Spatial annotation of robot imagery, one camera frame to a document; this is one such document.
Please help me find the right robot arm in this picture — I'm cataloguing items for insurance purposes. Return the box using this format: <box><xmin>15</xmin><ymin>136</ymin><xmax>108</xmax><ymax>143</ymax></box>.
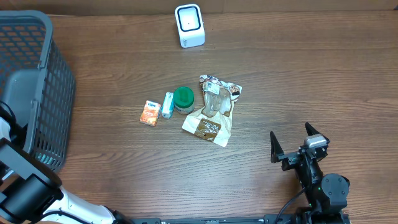
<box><xmin>264</xmin><ymin>122</ymin><xmax>350</xmax><ymax>224</ymax></box>

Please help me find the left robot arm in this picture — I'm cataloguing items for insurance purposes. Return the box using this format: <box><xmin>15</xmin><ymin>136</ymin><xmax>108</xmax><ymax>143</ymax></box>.
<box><xmin>1</xmin><ymin>101</ymin><xmax>132</xmax><ymax>223</ymax></box>

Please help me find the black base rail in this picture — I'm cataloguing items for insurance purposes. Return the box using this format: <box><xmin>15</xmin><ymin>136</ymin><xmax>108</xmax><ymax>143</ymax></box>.
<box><xmin>131</xmin><ymin>215</ymin><xmax>351</xmax><ymax>224</ymax></box>

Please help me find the orange tissue pack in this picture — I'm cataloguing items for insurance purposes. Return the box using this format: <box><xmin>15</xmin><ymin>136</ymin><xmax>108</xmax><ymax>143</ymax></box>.
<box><xmin>140</xmin><ymin>100</ymin><xmax>162</xmax><ymax>127</ymax></box>

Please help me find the green lid jar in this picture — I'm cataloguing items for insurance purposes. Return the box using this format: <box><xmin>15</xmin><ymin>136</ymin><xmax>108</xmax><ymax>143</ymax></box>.
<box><xmin>173</xmin><ymin>86</ymin><xmax>195</xmax><ymax>114</ymax></box>

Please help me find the grey plastic mesh basket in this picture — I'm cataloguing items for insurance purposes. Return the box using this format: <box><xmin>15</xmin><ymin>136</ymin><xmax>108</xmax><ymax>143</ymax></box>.
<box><xmin>1</xmin><ymin>10</ymin><xmax>76</xmax><ymax>172</ymax></box>

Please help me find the beige snack pouch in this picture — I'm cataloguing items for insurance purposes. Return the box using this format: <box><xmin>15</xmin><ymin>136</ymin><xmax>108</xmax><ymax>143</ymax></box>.
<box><xmin>182</xmin><ymin>75</ymin><xmax>243</xmax><ymax>147</ymax></box>

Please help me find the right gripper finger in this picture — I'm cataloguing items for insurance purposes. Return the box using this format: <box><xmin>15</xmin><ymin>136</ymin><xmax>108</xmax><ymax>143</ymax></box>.
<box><xmin>270</xmin><ymin>131</ymin><xmax>284</xmax><ymax>163</ymax></box>
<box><xmin>305</xmin><ymin>122</ymin><xmax>320</xmax><ymax>136</ymax></box>

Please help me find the blue tissue pack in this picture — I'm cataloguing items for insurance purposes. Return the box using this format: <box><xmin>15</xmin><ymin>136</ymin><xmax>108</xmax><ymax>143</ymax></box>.
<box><xmin>161</xmin><ymin>92</ymin><xmax>175</xmax><ymax>119</ymax></box>

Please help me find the white barcode scanner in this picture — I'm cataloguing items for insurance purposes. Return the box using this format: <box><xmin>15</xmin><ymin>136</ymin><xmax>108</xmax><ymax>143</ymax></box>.
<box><xmin>175</xmin><ymin>3</ymin><xmax>205</xmax><ymax>49</ymax></box>

